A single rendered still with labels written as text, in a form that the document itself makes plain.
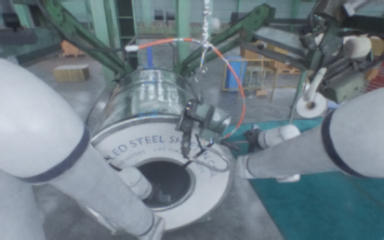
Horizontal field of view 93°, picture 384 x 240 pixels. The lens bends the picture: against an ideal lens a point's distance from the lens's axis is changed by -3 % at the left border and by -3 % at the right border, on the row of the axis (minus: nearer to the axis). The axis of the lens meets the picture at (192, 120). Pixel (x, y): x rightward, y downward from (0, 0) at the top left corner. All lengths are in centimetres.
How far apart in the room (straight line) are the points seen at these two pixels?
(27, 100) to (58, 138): 6
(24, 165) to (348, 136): 41
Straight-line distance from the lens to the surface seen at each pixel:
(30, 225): 54
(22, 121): 28
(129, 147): 129
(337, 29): 135
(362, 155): 32
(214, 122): 105
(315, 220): 265
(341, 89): 144
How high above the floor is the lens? 189
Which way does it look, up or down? 28 degrees down
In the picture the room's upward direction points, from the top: 1 degrees clockwise
